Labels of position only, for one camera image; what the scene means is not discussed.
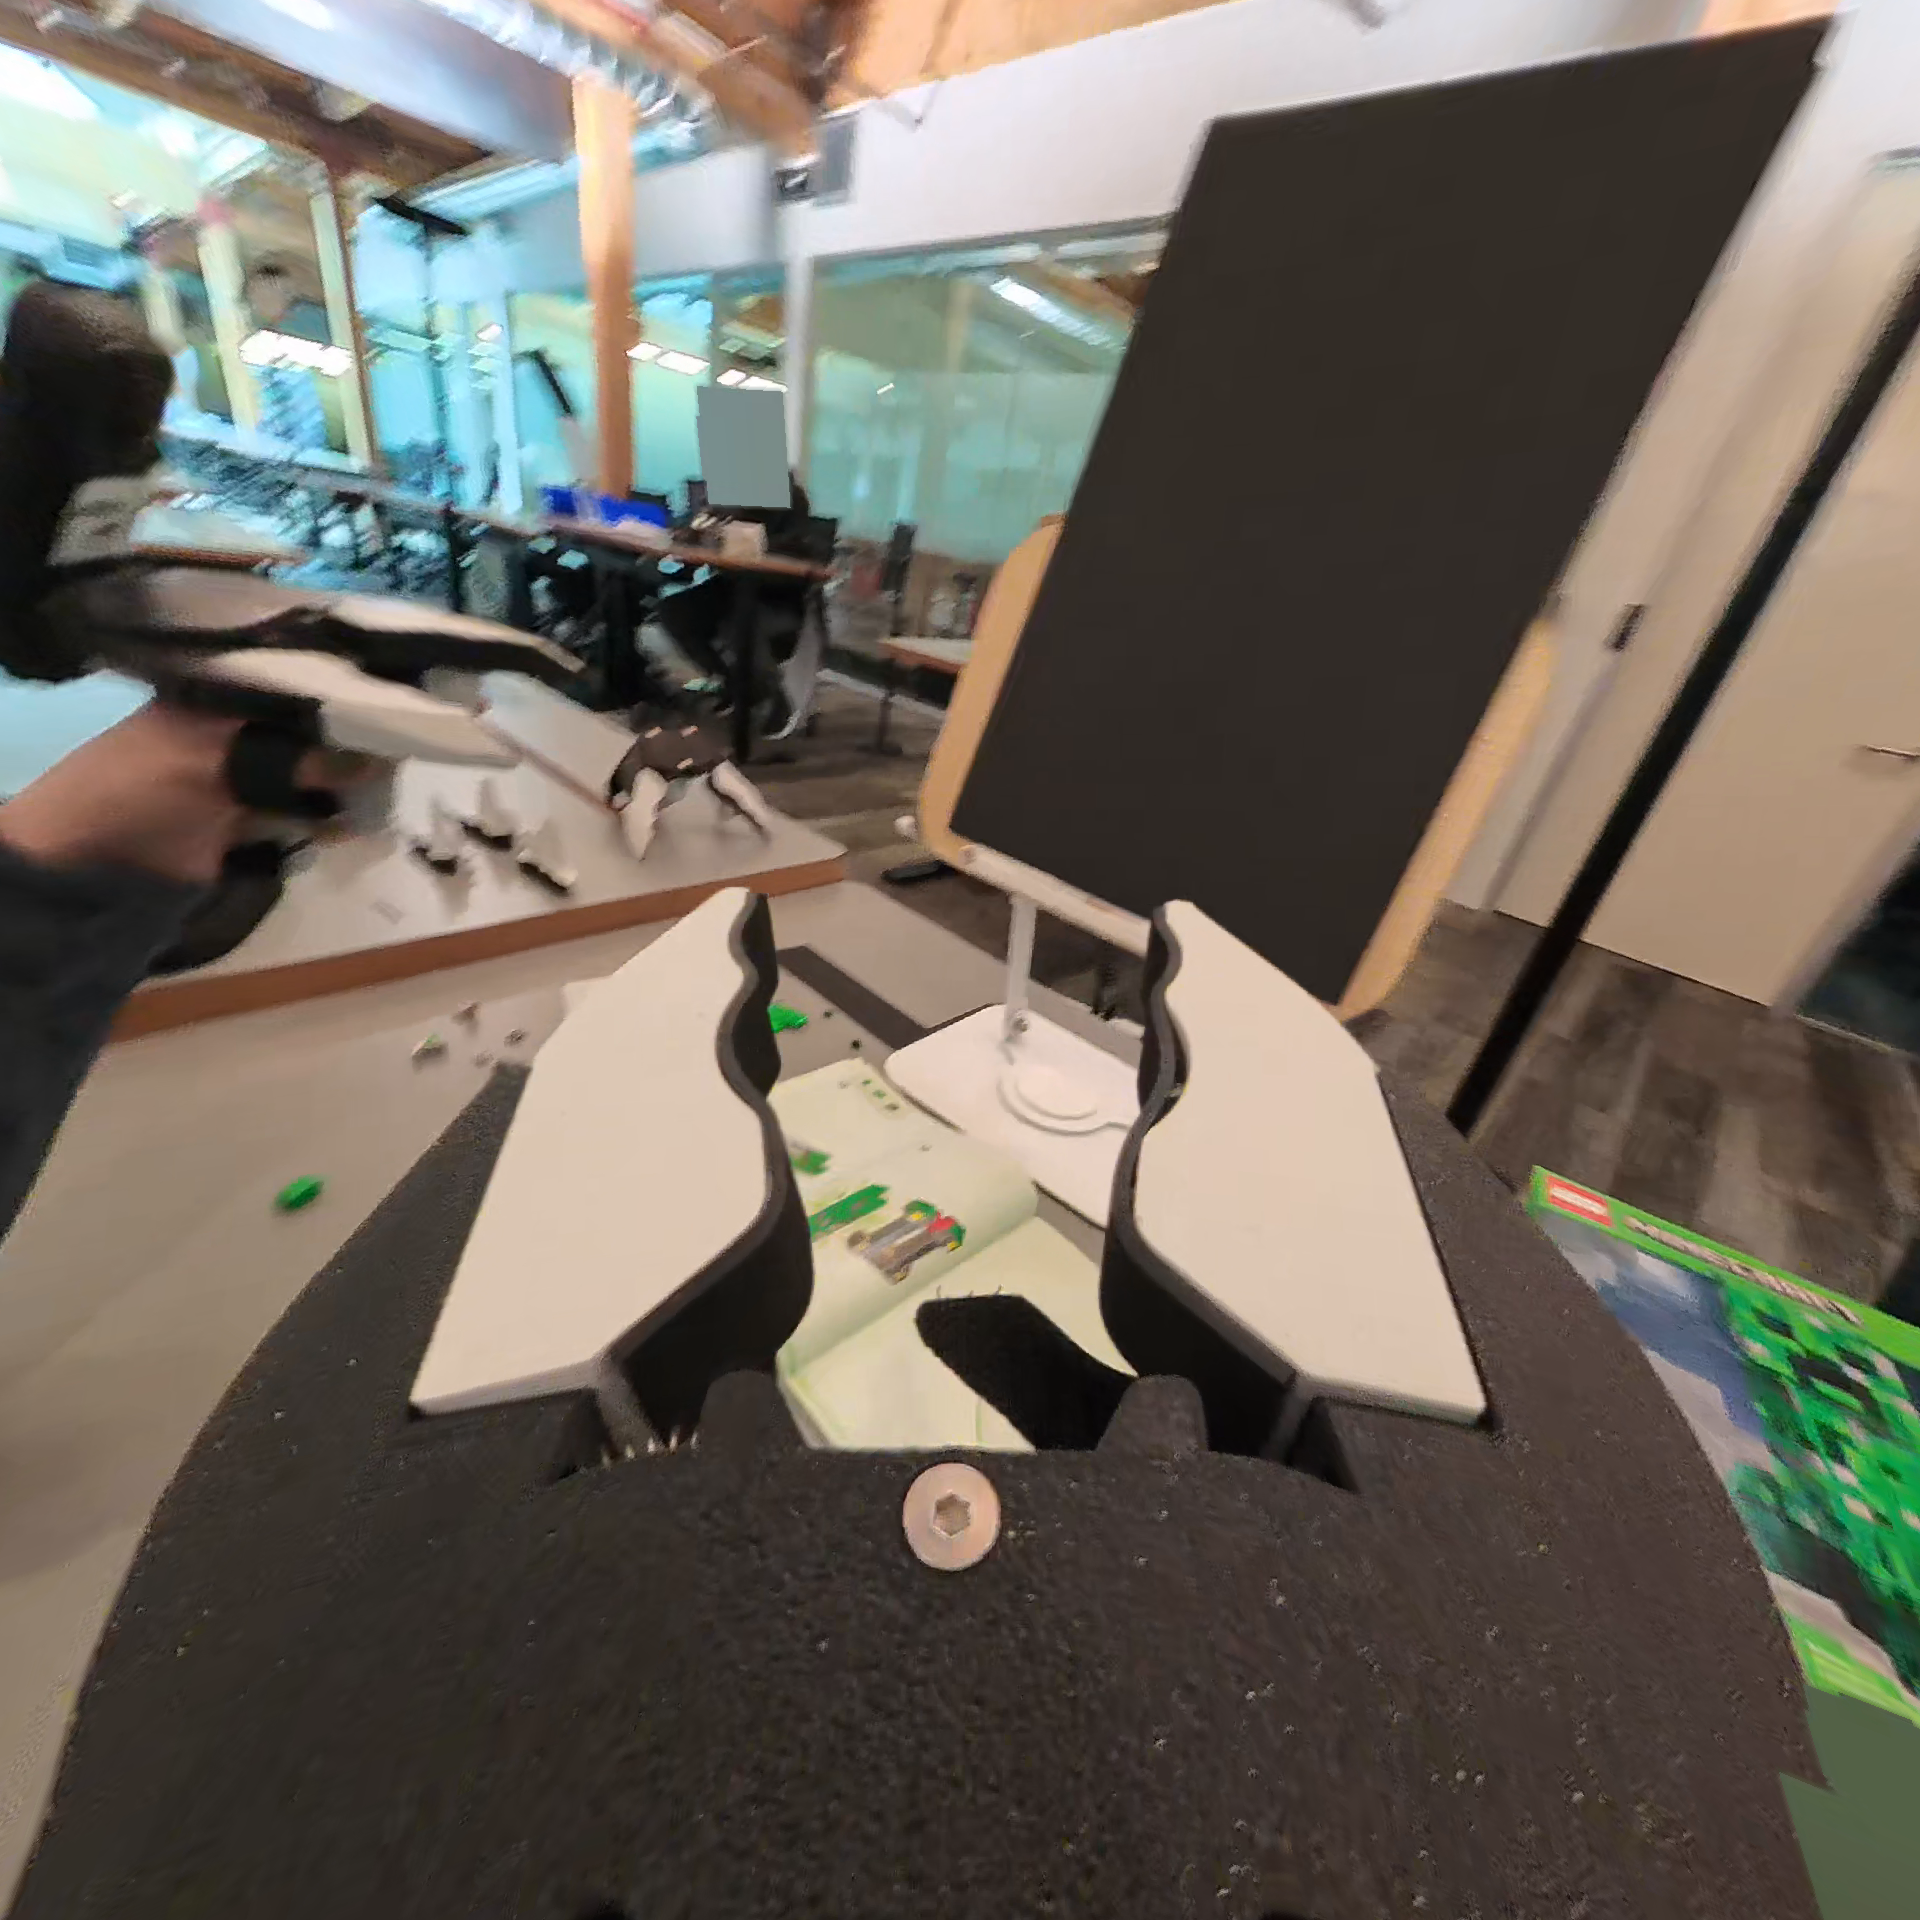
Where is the pale green instruction booklet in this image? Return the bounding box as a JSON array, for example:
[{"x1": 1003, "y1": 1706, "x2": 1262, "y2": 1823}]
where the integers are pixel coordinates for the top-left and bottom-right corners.
[{"x1": 765, "y1": 1055, "x2": 1142, "y2": 1448}]

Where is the long office desk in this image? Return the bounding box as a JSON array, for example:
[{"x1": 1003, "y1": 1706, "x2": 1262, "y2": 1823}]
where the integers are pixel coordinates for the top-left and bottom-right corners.
[{"x1": 450, "y1": 502, "x2": 840, "y2": 751}]

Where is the person's left hand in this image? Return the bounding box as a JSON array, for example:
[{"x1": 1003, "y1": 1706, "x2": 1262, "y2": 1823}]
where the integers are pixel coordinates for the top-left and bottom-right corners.
[{"x1": 0, "y1": 701, "x2": 368, "y2": 888}]

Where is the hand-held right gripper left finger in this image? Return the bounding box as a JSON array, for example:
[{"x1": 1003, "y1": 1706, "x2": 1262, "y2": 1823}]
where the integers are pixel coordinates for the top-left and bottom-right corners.
[{"x1": 406, "y1": 887, "x2": 815, "y2": 1448}]

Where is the wood-edged grey table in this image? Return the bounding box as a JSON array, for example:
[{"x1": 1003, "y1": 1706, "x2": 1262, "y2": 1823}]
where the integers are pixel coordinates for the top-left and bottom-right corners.
[{"x1": 112, "y1": 661, "x2": 847, "y2": 1044}]

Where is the black panel on white stand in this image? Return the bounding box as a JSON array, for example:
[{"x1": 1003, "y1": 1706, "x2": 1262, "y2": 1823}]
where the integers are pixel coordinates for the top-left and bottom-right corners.
[{"x1": 885, "y1": 23, "x2": 1836, "y2": 1186}]

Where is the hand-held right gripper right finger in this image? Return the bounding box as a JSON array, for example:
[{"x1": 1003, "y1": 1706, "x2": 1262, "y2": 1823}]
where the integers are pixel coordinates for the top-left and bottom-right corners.
[{"x1": 1102, "y1": 901, "x2": 1490, "y2": 1464}]

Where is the grey desk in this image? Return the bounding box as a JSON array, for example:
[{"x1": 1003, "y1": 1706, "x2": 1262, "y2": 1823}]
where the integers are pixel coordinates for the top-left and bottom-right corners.
[{"x1": 0, "y1": 877, "x2": 1501, "y2": 1593}]

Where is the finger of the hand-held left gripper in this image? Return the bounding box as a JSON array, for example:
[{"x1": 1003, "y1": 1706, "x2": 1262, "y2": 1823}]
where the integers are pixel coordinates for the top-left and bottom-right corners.
[
  {"x1": 223, "y1": 647, "x2": 520, "y2": 770},
  {"x1": 323, "y1": 596, "x2": 590, "y2": 682}
]

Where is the green toy brick box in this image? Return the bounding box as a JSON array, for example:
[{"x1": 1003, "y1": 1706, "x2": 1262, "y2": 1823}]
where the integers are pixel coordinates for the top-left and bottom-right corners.
[{"x1": 1522, "y1": 1167, "x2": 1920, "y2": 1727}]

